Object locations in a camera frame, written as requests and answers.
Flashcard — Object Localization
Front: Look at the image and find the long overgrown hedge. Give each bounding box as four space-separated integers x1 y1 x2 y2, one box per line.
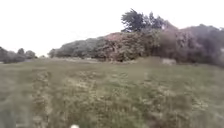
47 20 224 68

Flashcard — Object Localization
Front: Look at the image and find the dark tall tree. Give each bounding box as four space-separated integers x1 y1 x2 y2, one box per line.
120 8 168 33

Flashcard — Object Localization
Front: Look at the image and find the pale stone block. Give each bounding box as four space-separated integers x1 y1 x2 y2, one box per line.
161 58 178 66

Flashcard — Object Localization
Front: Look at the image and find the distant clump of trees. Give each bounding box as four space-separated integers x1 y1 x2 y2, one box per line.
0 46 38 65

